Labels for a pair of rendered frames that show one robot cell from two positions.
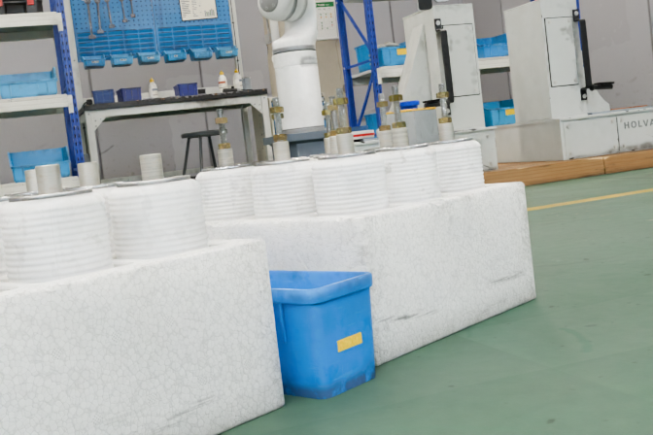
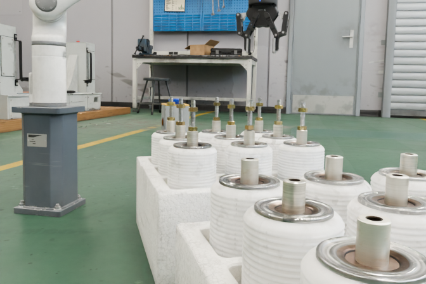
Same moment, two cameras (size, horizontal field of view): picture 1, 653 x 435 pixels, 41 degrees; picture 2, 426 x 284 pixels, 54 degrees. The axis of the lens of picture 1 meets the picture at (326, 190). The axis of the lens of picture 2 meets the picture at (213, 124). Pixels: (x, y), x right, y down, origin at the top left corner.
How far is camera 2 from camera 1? 1.16 m
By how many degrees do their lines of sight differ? 58
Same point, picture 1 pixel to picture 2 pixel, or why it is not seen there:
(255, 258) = not seen: hidden behind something
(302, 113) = (61, 92)
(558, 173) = (9, 127)
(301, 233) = not seen: hidden behind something
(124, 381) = not seen: outside the picture
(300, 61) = (63, 54)
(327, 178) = (314, 158)
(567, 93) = (9, 81)
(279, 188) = (268, 164)
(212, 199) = (203, 171)
